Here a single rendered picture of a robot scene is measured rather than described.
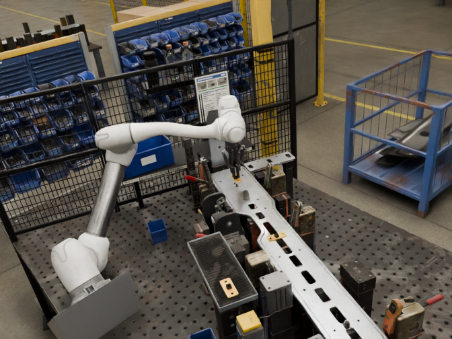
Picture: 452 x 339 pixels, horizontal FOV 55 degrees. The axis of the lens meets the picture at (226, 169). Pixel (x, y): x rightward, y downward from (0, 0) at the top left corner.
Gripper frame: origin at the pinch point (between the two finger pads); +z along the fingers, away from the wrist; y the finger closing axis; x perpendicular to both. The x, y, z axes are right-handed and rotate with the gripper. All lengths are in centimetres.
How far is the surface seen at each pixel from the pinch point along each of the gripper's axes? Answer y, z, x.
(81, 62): -57, -18, 210
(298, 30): 182, 6, 259
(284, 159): 34.2, 9.0, 12.1
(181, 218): -27, 39, 28
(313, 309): -7, 9, -89
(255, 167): 16.8, 9.0, 12.9
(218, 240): -29, -7, -56
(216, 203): -20.6, -5.7, -30.1
